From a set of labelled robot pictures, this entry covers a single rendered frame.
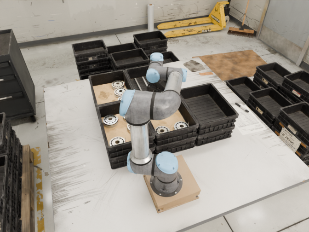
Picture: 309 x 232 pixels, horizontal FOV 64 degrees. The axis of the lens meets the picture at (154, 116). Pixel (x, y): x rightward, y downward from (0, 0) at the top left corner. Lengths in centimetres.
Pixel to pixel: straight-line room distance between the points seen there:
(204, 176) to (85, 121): 99
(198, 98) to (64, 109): 110
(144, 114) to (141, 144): 22
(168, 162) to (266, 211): 138
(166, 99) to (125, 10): 399
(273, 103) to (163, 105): 203
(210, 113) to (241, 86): 141
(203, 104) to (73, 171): 105
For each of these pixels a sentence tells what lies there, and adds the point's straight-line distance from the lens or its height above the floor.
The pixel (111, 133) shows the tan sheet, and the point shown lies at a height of 83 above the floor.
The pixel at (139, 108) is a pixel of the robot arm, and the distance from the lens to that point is 98.
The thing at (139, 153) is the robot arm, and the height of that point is 110.
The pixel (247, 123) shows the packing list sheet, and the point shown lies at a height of 70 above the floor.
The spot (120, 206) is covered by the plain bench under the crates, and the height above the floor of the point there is 70.
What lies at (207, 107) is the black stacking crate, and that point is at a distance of 190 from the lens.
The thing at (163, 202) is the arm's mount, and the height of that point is 78.
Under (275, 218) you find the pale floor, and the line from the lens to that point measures 248.
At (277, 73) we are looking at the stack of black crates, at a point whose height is 38.
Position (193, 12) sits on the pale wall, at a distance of 546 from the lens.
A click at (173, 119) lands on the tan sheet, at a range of 176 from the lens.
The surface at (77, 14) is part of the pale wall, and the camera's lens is 475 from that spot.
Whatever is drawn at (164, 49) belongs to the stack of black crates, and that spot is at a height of 45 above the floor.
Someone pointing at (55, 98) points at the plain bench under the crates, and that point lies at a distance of 230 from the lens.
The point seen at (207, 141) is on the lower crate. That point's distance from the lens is 179.
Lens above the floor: 205
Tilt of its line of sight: 43 degrees down
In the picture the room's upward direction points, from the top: straight up
